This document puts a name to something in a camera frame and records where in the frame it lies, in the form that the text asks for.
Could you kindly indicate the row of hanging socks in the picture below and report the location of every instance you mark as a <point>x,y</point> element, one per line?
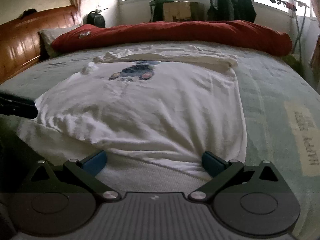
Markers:
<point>287,3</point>

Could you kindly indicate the black jacket with badge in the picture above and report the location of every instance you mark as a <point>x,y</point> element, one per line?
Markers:
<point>225,2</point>

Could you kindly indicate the grey checked pillow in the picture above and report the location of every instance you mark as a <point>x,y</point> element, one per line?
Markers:
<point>52,37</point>

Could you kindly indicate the small shiny wrapper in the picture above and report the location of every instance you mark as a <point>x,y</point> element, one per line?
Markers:
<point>84,35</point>

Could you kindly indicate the metal clothes drying rack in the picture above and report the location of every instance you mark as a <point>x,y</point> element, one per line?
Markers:
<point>297,30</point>

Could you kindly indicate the cream white shirt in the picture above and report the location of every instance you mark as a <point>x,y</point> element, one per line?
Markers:
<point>187,55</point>

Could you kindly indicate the dark hanging jacket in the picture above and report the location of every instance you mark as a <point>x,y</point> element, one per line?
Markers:
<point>246,8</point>

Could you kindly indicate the white printed t-shirt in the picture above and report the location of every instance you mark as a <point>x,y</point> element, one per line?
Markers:
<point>162,105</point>

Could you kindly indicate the cardboard box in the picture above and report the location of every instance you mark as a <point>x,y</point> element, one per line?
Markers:
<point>185,11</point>

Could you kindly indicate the wooden headboard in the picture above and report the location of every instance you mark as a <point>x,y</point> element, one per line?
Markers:
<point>25,42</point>

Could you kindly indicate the black backpack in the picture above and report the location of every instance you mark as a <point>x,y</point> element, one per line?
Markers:
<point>94,19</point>

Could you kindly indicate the yellow-green bag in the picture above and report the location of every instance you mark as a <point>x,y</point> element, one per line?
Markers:
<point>295,63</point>

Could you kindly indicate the small dark cloth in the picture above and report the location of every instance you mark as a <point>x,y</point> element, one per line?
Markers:
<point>29,12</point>

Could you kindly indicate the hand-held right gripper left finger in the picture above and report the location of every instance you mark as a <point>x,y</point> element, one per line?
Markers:
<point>95,163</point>

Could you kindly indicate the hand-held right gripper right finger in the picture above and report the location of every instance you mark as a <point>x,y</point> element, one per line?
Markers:
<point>212,165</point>

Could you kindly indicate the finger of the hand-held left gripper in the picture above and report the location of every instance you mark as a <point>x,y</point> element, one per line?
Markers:
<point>17,106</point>

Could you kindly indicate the red duvet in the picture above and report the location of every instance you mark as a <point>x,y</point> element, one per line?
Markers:
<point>175,33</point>

